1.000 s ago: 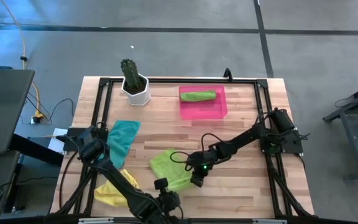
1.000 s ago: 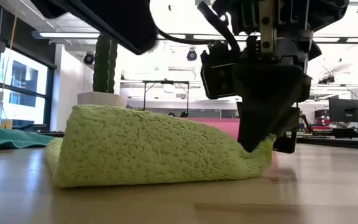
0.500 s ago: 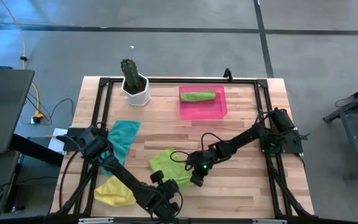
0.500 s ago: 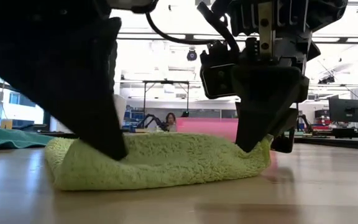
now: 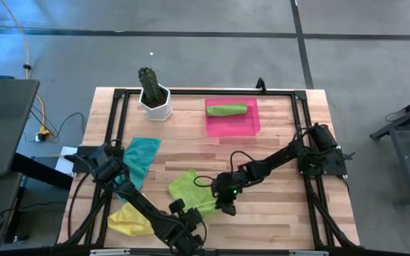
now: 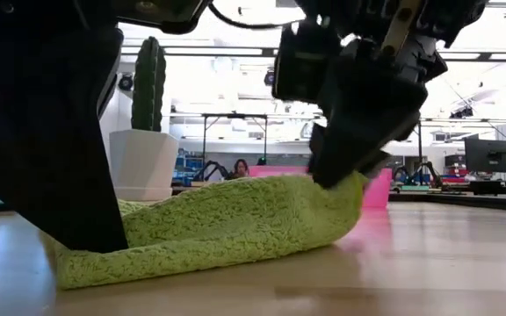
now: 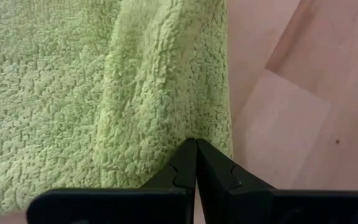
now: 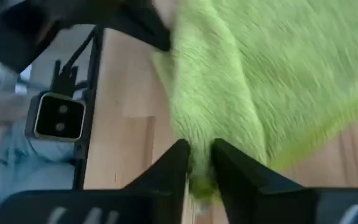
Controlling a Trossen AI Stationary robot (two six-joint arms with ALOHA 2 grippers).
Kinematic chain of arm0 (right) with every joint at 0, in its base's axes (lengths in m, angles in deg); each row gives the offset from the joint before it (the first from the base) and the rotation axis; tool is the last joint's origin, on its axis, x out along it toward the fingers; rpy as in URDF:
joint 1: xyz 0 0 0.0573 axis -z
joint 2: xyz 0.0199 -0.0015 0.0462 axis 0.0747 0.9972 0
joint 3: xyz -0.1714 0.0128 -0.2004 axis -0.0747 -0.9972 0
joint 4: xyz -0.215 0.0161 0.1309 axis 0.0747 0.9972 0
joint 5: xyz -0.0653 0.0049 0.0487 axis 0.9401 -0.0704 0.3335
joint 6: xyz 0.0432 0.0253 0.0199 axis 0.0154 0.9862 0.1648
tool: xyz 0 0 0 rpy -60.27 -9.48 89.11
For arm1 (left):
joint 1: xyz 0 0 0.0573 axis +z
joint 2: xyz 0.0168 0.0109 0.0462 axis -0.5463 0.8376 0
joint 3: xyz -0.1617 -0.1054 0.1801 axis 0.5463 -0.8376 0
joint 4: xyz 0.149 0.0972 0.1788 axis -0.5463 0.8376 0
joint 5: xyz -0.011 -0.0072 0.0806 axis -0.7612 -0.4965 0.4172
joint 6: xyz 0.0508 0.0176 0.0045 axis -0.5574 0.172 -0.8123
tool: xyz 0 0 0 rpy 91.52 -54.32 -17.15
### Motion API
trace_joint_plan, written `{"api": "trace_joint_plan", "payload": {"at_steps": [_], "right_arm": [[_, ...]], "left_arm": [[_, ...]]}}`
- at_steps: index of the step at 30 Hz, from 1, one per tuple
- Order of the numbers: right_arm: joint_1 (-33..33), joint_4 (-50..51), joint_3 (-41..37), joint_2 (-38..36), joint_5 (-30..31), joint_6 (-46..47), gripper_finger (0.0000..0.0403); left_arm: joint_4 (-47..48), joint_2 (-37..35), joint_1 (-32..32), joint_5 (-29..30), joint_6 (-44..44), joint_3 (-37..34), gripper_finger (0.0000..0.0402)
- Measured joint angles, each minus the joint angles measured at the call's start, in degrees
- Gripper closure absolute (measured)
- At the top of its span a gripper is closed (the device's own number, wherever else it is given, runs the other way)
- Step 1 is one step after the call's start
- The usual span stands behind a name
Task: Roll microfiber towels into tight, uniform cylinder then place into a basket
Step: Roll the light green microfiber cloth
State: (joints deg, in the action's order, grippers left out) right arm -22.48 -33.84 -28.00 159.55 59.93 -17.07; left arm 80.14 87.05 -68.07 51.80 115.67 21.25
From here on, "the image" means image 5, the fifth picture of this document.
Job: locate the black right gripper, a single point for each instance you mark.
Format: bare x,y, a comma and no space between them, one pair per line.
231,186

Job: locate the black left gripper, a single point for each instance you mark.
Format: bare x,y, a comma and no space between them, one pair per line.
187,231

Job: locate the lime green microfiber towel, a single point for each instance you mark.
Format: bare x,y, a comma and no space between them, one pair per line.
190,192

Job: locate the pink translucent plastic basket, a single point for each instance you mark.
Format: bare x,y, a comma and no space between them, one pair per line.
233,126

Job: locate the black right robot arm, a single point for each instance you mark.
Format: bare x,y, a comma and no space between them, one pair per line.
283,156

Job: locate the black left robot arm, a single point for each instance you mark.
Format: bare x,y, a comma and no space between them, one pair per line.
141,206

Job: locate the yellow microfiber towel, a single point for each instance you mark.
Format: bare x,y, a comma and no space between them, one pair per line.
126,222

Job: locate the teal microfiber towel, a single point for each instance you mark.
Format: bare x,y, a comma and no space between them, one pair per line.
141,156

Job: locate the white faceted plant pot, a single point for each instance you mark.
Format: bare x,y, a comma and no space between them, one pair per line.
158,110

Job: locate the white paper sheet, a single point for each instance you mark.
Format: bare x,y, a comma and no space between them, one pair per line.
64,160

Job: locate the green cactus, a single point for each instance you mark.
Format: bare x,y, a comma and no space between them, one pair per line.
149,83

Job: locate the black desk beam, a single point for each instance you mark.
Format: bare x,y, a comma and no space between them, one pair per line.
41,170

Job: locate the yellow power plug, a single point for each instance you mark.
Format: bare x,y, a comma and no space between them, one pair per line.
43,135

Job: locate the dark metal cart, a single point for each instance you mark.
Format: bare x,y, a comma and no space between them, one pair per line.
404,160

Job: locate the grey desk top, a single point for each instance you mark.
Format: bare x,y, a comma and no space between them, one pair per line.
5,124

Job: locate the silver table edge bracket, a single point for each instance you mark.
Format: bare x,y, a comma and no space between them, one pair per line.
109,252
308,252

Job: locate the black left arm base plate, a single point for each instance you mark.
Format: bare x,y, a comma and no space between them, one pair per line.
84,152

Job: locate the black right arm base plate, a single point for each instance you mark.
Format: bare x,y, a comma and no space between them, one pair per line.
336,167

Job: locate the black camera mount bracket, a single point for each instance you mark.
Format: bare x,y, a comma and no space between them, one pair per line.
261,85

